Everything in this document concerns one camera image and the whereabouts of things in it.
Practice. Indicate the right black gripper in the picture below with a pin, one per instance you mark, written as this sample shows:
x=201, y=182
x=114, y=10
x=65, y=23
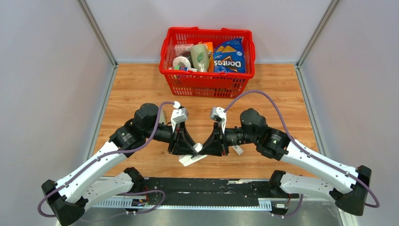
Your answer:
x=216, y=145

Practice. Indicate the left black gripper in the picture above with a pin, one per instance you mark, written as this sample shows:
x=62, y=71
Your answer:
x=181, y=141

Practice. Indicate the white stapler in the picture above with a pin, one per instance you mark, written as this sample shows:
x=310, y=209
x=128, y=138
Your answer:
x=187, y=160

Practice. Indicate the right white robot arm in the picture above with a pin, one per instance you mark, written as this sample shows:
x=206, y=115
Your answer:
x=341, y=184

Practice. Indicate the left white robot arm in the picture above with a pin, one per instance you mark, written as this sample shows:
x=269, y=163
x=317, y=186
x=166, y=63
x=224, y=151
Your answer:
x=70, y=197

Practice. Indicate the white paper tag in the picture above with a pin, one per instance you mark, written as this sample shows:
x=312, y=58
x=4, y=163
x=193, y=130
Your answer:
x=238, y=149

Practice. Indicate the red plastic shopping basket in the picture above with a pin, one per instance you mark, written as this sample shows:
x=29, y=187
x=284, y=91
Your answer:
x=210, y=84

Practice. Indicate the small white blue box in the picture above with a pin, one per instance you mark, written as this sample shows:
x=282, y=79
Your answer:
x=181, y=68

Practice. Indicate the white tape roll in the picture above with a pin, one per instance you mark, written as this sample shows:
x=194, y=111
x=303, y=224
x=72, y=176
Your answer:
x=182, y=61

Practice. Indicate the blue Doritos chip bag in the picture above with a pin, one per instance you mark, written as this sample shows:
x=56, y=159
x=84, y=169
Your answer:
x=229, y=57

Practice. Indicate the beige squeeze bottle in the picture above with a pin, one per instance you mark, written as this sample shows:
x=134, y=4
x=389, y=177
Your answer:
x=200, y=59

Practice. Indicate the clear plastic wrapped packet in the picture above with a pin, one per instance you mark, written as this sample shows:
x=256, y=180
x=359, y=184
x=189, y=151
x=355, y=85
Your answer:
x=182, y=48

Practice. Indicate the orange snack packet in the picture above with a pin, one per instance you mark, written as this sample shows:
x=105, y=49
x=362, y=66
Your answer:
x=210, y=51

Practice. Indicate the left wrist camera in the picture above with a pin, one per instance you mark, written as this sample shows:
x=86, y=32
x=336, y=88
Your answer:
x=178, y=116

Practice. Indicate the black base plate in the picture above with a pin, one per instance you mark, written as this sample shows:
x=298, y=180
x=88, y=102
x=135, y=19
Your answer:
x=209, y=191

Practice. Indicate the white perforated cable tray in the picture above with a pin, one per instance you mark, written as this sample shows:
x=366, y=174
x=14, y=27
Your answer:
x=130, y=203

